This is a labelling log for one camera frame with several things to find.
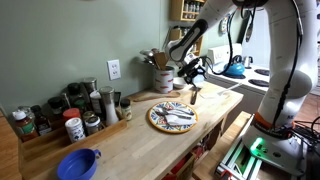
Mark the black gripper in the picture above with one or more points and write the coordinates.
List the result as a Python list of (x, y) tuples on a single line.
[(190, 66)]

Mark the black spatula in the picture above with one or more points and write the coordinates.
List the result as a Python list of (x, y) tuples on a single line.
[(194, 96)]

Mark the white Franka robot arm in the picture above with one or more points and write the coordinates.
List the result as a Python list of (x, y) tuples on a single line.
[(286, 66)]

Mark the wooden spatula utensil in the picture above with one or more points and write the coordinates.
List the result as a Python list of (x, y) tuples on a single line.
[(161, 60)]

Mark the small white bowl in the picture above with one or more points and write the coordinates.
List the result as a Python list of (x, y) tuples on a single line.
[(178, 83)]

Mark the white utensil crock red fish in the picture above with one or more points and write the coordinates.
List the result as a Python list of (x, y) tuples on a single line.
[(164, 80)]

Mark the metal fork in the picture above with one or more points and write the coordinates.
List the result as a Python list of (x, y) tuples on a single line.
[(173, 110)]

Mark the blue kettle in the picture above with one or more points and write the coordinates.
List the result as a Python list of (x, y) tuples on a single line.
[(235, 69)]

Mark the wooden spoon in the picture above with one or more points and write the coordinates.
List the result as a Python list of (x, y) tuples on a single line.
[(153, 97)]

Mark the metal spoon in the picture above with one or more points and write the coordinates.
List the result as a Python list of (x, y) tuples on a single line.
[(166, 115)]

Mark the wooden spice rack with labels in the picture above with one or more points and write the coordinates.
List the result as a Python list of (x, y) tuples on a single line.
[(174, 35)]

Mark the white stove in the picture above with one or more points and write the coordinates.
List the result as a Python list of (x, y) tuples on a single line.
[(243, 80)]

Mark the steel ladle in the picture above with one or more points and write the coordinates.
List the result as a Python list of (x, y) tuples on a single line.
[(146, 55)]

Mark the small steel kettle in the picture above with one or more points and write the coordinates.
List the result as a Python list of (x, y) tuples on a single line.
[(248, 61)]

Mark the colourful patterned plate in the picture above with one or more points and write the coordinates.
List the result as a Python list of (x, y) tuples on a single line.
[(156, 123)]

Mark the wooden spice rack single-shelf jars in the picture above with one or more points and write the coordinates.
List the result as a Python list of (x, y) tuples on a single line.
[(176, 10)]

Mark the small spice jar black lid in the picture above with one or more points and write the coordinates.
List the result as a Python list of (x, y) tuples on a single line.
[(126, 111)]

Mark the wooden bench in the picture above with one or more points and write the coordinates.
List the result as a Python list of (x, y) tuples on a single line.
[(213, 156)]

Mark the tall salt grinder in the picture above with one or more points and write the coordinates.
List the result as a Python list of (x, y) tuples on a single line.
[(109, 106)]

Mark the white squeeze bottle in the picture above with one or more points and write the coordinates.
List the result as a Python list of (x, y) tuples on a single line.
[(96, 103)]

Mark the steel top grinder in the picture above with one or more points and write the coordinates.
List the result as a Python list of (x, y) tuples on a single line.
[(90, 85)]

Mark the glass jar metal lid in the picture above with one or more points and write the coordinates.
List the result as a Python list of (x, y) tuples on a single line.
[(92, 125)]

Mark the black cap bottle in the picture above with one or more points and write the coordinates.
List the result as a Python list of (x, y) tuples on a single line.
[(75, 90)]

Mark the red lid jar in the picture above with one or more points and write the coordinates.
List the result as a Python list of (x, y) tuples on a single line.
[(71, 114)]

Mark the white shaker jar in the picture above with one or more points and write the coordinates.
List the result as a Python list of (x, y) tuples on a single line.
[(75, 130)]

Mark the blue plastic colander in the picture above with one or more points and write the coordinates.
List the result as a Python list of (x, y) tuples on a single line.
[(78, 165)]

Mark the dark sauce bottle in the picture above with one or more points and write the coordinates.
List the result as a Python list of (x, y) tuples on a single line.
[(41, 121)]

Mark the wooden condiment tray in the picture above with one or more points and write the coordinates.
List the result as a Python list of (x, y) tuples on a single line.
[(50, 150)]

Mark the decorative wall plate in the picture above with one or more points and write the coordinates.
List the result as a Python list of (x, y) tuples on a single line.
[(223, 24)]

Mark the white wall outlet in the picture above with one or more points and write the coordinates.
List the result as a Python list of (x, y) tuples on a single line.
[(114, 69)]

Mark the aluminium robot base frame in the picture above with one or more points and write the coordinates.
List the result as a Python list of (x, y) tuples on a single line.
[(240, 163)]

